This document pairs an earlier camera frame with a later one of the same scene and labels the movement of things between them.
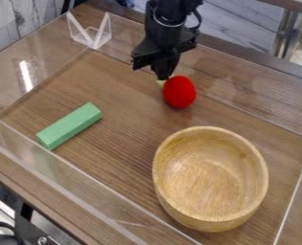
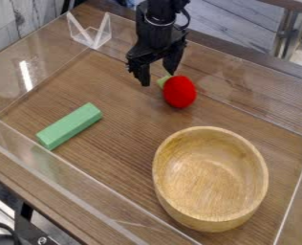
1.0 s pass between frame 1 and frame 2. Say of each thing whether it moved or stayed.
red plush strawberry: stayed
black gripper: moved
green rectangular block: stayed
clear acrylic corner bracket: stayed
